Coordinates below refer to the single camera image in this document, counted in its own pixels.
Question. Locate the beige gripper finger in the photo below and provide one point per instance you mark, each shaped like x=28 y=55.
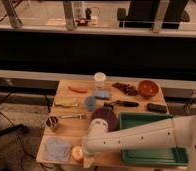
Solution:
x=88 y=161

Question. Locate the red yellow apple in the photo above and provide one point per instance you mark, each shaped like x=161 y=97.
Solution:
x=77 y=154

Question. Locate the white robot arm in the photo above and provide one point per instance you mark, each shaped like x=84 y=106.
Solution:
x=167 y=133

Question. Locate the purple bowl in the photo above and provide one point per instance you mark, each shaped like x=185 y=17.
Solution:
x=108 y=115

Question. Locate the red bowl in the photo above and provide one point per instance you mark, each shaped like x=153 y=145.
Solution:
x=148 y=89

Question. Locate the blue cloth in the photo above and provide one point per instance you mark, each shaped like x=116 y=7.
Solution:
x=57 y=150

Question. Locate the silver fork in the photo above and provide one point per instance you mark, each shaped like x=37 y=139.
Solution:
x=78 y=116

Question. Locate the blue plastic cup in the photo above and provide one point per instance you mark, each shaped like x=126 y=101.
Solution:
x=90 y=103

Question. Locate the green plastic tray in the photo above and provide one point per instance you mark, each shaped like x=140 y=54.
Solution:
x=163 y=157

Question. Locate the blue sponge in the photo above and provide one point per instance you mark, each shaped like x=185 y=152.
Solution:
x=102 y=94

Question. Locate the orange carrot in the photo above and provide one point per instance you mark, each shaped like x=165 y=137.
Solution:
x=77 y=89

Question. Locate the dark brown dried food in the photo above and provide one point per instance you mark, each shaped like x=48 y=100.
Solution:
x=127 y=89

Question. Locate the white paper cup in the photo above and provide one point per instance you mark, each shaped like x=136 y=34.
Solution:
x=100 y=79

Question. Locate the black rectangular block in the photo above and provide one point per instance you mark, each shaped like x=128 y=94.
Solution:
x=156 y=108

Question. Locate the black handled knife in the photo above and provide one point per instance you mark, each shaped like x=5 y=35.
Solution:
x=121 y=103

